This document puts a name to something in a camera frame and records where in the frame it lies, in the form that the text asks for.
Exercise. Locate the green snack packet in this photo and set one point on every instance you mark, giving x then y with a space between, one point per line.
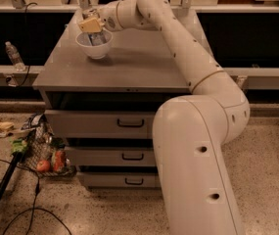
19 146

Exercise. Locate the blue white chip bag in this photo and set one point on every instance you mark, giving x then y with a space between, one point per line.
33 121

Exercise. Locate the bottom grey drawer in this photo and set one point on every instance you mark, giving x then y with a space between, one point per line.
119 180

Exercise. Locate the top grey drawer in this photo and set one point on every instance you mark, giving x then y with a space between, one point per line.
101 124

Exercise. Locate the black metal stand leg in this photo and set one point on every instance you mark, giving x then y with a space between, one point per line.
0 190

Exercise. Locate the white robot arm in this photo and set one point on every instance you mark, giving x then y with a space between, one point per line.
188 131

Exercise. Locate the wire mesh basket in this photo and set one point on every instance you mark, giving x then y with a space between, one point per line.
42 143

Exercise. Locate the middle grey drawer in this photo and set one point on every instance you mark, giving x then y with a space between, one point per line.
111 156

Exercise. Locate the clear plastic water bottle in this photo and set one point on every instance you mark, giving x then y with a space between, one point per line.
14 56

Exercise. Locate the grey drawer cabinet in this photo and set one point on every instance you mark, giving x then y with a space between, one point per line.
137 75

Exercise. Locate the white bowl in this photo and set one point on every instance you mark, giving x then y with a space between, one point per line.
94 52

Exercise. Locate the grey drawer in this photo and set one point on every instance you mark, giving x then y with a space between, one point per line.
111 156
119 180
101 124

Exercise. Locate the redbull can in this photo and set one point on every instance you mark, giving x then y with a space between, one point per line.
95 38

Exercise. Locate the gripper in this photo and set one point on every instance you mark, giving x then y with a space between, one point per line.
109 20

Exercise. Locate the red apple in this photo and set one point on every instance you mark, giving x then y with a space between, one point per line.
43 166

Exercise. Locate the red orange snack bag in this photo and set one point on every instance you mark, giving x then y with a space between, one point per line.
58 161

